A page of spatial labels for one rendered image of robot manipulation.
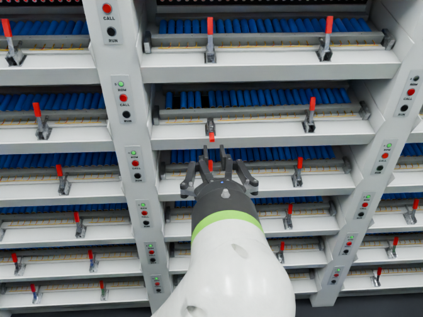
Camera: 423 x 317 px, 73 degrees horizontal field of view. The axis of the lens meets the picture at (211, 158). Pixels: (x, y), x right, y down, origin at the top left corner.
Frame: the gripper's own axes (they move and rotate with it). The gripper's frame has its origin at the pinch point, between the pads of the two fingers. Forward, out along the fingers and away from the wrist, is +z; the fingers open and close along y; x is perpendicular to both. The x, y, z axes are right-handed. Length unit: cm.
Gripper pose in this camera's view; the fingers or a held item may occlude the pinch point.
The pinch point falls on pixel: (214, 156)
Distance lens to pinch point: 59.8
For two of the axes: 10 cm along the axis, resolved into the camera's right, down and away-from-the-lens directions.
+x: -0.1, -9.1, -4.1
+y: 10.0, -0.3, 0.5
